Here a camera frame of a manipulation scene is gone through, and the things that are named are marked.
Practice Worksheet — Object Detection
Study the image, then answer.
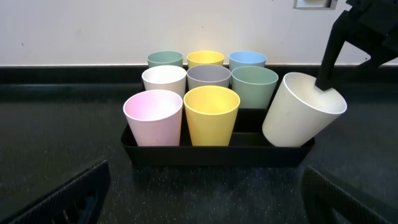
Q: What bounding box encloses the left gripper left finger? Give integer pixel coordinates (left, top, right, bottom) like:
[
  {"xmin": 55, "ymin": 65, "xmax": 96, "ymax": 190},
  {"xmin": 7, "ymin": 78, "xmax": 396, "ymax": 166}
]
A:
[{"xmin": 0, "ymin": 160, "xmax": 112, "ymax": 224}]

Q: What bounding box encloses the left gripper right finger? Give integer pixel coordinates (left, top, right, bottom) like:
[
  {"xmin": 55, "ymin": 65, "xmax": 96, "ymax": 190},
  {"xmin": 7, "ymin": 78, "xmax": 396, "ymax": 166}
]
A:
[{"xmin": 300, "ymin": 166, "xmax": 398, "ymax": 224}]

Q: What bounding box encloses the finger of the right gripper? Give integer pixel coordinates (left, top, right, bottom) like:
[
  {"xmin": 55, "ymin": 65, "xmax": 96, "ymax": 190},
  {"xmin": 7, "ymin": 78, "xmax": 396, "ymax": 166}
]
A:
[
  {"xmin": 332, "ymin": 54, "xmax": 391, "ymax": 91},
  {"xmin": 315, "ymin": 9, "xmax": 355, "ymax": 91}
]

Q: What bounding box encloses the white cup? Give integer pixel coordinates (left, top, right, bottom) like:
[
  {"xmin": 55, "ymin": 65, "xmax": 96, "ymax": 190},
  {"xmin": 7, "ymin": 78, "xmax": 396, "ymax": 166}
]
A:
[
  {"xmin": 262, "ymin": 72, "xmax": 348, "ymax": 147},
  {"xmin": 141, "ymin": 65, "xmax": 187, "ymax": 99}
]

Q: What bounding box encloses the green cup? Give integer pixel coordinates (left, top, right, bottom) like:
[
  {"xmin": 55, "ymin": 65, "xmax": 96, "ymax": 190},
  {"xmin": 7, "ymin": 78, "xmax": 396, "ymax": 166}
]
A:
[
  {"xmin": 231, "ymin": 65, "xmax": 279, "ymax": 109},
  {"xmin": 147, "ymin": 51, "xmax": 184, "ymax": 68}
]

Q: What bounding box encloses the blue cup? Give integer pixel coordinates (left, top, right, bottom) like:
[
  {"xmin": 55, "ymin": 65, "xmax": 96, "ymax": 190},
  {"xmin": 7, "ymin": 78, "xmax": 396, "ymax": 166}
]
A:
[{"xmin": 229, "ymin": 51, "xmax": 267, "ymax": 72}]

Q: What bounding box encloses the pink cup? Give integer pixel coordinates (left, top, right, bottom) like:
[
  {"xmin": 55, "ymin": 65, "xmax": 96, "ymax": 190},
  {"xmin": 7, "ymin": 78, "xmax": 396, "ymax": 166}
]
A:
[{"xmin": 123, "ymin": 90, "xmax": 183, "ymax": 147}]

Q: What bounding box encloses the grey cup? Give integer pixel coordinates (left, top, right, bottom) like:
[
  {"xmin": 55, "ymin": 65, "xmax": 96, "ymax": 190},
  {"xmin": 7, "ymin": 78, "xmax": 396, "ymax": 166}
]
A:
[{"xmin": 187, "ymin": 64, "xmax": 232, "ymax": 91}]

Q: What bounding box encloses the black tray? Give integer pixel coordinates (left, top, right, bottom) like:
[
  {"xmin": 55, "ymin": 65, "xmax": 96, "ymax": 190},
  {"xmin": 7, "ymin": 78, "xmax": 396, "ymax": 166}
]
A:
[{"xmin": 121, "ymin": 79, "xmax": 315, "ymax": 167}]

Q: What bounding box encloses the yellow cup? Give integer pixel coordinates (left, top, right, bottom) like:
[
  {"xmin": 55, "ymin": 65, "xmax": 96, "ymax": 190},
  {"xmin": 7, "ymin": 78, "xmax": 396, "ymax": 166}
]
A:
[
  {"xmin": 183, "ymin": 85, "xmax": 241, "ymax": 147},
  {"xmin": 187, "ymin": 50, "xmax": 225, "ymax": 69}
]

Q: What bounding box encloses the white wall socket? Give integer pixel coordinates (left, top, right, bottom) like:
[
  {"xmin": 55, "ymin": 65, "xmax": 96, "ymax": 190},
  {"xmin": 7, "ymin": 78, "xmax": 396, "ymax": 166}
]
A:
[{"xmin": 293, "ymin": 0, "xmax": 338, "ymax": 11}]

